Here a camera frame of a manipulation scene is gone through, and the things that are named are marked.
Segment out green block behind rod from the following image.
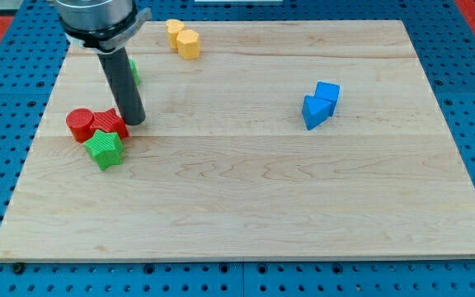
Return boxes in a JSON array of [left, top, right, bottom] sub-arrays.
[[129, 59, 140, 86]]

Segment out yellow hexagon block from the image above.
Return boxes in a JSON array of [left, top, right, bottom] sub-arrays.
[[176, 29, 200, 59]]

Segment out wooden board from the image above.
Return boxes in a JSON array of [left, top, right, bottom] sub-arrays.
[[0, 20, 475, 263]]

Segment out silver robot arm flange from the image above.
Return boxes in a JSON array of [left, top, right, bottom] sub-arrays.
[[54, 0, 152, 54]]

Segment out green star block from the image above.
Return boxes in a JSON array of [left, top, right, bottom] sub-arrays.
[[83, 130, 124, 171]]

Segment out blue triangle block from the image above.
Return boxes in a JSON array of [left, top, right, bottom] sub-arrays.
[[301, 95, 332, 130]]

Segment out red cylinder block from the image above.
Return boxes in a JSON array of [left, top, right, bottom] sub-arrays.
[[66, 108, 94, 143]]

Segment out yellow heart block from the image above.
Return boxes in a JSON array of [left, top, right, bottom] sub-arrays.
[[165, 19, 186, 50]]

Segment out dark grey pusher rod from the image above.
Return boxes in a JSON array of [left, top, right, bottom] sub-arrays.
[[98, 48, 146, 125]]

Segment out red star block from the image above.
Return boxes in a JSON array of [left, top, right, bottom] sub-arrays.
[[90, 108, 129, 139]]

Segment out blue cube block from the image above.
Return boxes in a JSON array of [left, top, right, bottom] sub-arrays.
[[314, 82, 341, 116]]

